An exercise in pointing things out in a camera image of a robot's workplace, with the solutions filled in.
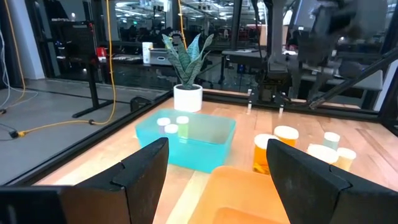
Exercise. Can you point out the clear vial white cap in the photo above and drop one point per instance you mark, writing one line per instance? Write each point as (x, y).
(331, 140)

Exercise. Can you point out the short pale vial white cap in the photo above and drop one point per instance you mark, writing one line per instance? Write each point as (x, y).
(171, 128)

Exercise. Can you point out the white round plant pot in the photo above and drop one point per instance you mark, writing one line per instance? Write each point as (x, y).
(187, 99)

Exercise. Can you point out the green vial white cap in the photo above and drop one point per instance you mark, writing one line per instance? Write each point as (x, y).
(182, 126)

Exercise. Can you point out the black floor stand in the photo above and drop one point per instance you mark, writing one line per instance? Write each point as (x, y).
(92, 77)

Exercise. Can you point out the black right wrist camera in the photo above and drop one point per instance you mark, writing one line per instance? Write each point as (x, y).
(345, 17)

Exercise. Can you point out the orange translucent plastic bin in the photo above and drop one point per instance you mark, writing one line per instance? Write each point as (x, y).
(230, 193)

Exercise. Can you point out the pink vial white cap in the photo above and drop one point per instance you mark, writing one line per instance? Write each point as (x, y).
(163, 123)

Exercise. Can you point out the grey desk with black legs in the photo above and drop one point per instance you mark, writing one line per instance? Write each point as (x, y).
(245, 56)

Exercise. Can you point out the black diagonal frame strut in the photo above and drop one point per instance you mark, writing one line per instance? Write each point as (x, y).
(351, 79)

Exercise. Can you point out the red object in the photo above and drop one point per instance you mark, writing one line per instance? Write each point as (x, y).
(101, 53)

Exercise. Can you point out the white cylindrical container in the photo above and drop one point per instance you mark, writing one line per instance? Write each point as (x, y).
(147, 53)

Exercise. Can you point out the green snake plant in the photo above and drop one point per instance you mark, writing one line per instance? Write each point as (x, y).
(186, 65)

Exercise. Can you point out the grey storage box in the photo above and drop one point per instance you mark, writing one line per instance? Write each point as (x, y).
(160, 57)

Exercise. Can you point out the teal translucent plastic bin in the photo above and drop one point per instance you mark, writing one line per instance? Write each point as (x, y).
(205, 149)

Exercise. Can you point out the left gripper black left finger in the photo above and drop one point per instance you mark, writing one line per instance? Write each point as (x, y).
(140, 186)

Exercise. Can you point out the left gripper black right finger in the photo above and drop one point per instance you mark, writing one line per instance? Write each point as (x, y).
(311, 193)

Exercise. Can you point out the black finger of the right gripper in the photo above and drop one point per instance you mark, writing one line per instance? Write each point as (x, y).
(314, 86)
(293, 83)

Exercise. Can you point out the yellow vial white cap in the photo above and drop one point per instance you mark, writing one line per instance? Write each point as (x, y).
(345, 158)

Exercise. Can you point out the black bracket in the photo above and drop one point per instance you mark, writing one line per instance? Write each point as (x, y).
(140, 102)

